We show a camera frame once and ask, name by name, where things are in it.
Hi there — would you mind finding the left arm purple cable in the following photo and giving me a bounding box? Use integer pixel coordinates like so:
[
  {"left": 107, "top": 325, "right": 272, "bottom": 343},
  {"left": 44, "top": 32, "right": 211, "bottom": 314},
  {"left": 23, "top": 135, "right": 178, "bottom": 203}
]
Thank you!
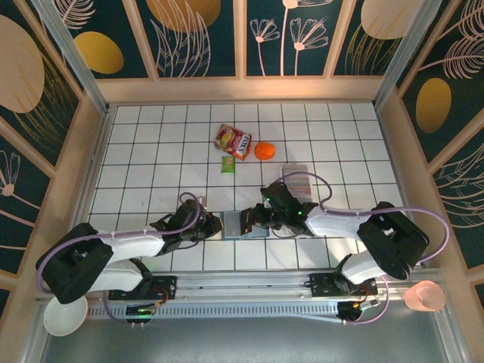
[{"left": 35, "top": 191, "right": 203, "bottom": 327}]

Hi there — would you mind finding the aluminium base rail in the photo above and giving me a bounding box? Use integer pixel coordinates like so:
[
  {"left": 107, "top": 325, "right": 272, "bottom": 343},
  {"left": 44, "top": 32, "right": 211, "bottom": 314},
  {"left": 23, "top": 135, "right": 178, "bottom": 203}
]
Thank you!
[{"left": 36, "top": 267, "right": 449, "bottom": 303}]

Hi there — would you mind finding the orange fruit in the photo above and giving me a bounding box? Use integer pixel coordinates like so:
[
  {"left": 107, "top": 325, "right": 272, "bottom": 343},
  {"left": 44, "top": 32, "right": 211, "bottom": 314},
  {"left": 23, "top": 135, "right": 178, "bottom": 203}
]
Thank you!
[{"left": 253, "top": 141, "right": 276, "bottom": 161}]

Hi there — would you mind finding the dark credit card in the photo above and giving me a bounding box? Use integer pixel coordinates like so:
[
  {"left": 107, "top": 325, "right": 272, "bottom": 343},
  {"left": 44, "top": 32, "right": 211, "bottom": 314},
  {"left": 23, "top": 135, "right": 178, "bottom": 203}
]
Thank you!
[{"left": 238, "top": 209, "right": 255, "bottom": 234}]

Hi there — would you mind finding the red orange snack bag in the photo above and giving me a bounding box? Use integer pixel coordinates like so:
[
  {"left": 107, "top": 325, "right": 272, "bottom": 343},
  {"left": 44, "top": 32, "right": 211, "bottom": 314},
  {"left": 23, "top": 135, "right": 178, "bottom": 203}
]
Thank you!
[{"left": 213, "top": 123, "right": 253, "bottom": 161}]

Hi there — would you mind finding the white bowl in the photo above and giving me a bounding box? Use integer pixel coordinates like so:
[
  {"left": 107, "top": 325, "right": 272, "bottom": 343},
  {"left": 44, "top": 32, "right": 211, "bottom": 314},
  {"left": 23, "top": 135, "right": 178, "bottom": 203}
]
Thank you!
[{"left": 43, "top": 294, "right": 88, "bottom": 337}]

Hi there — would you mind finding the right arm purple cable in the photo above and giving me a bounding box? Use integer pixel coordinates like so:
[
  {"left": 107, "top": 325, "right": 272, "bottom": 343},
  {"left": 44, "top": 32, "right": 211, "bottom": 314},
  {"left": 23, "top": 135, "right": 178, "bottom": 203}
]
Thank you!
[{"left": 278, "top": 170, "right": 451, "bottom": 326}]

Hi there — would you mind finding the grey credit card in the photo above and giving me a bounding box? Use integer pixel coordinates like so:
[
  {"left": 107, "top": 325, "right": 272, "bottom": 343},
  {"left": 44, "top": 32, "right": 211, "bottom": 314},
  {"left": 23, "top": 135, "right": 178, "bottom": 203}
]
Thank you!
[{"left": 223, "top": 212, "right": 242, "bottom": 237}]

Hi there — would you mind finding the aluminium frame post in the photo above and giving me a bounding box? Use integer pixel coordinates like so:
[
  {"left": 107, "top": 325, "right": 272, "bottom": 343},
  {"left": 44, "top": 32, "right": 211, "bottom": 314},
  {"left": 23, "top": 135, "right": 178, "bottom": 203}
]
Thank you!
[
  {"left": 29, "top": 0, "right": 111, "bottom": 114},
  {"left": 372, "top": 0, "right": 445, "bottom": 110}
]

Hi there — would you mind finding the white slotted cable duct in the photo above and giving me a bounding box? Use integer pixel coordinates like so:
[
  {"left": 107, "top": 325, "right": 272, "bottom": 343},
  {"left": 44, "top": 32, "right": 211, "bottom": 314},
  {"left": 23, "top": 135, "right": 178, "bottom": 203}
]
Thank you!
[{"left": 86, "top": 304, "right": 341, "bottom": 321}]

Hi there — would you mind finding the black controller board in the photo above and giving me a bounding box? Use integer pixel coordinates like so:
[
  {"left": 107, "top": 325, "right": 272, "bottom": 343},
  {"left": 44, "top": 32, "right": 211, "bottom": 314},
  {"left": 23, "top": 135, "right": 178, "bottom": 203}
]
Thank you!
[
  {"left": 125, "top": 302, "right": 157, "bottom": 327},
  {"left": 337, "top": 296, "right": 380, "bottom": 325}
]

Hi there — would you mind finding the pink plastic cup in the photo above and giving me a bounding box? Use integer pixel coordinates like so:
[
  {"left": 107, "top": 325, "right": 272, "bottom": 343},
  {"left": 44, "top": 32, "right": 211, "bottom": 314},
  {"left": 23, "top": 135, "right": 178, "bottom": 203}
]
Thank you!
[{"left": 402, "top": 280, "right": 446, "bottom": 313}]

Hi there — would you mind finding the white rack of cards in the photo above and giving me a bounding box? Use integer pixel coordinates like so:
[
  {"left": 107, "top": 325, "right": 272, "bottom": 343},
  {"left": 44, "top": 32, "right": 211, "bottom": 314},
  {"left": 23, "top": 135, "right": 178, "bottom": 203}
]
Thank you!
[{"left": 281, "top": 163, "right": 315, "bottom": 200}]

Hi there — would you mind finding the blue cloth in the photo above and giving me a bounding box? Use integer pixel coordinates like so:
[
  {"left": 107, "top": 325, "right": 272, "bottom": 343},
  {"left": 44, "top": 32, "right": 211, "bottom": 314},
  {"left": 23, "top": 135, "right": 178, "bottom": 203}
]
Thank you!
[{"left": 221, "top": 210, "right": 271, "bottom": 241}]

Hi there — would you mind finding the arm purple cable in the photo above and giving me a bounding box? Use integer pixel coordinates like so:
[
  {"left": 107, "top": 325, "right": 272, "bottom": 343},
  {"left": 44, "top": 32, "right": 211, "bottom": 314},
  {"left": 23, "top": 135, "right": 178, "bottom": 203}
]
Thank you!
[
  {"left": 35, "top": 191, "right": 203, "bottom": 327},
  {"left": 278, "top": 170, "right": 451, "bottom": 326}
]

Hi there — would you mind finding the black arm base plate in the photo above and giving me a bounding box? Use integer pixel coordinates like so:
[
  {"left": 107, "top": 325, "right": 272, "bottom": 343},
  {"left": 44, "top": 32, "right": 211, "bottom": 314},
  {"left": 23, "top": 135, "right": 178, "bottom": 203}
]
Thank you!
[
  {"left": 108, "top": 275, "right": 178, "bottom": 303},
  {"left": 309, "top": 272, "right": 379, "bottom": 299}
]

